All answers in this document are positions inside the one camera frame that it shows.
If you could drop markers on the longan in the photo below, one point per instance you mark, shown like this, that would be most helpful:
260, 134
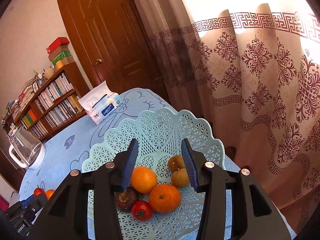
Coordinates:
176, 163
180, 178

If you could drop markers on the tissue pack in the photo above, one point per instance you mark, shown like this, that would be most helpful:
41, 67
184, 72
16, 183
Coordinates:
100, 102

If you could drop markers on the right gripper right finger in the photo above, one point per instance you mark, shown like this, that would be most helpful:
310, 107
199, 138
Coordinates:
254, 216

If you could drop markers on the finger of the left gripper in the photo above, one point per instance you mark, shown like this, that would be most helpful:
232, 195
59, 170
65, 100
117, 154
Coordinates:
26, 202
37, 203

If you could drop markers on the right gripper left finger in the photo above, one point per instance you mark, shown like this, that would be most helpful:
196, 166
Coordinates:
65, 214

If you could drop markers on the red cherry tomato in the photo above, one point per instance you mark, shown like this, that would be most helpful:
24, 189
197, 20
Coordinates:
142, 210
39, 191

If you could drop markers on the brown wooden door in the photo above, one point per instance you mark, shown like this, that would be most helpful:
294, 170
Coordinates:
113, 31

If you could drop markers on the large dark water chestnut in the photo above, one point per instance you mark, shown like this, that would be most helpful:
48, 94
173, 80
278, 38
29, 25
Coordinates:
126, 199

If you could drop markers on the glass electric kettle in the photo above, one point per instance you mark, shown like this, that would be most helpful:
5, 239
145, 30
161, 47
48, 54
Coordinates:
25, 149

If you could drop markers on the smooth orange kumquat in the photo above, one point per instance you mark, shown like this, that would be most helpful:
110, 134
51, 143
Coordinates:
49, 193

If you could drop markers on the patterned beige curtain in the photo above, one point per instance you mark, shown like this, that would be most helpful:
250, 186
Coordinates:
251, 68

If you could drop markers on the wooden bookshelf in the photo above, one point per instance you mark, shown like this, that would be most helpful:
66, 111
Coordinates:
54, 106

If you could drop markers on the stacked coloured boxes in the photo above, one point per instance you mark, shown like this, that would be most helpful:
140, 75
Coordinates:
58, 52

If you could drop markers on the brass door knob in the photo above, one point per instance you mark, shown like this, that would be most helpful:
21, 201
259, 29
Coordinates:
98, 62

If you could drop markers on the mandarin orange with stem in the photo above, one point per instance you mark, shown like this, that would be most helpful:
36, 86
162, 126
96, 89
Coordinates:
164, 198

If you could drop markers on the blue patterned tablecloth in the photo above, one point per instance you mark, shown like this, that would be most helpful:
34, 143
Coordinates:
81, 146

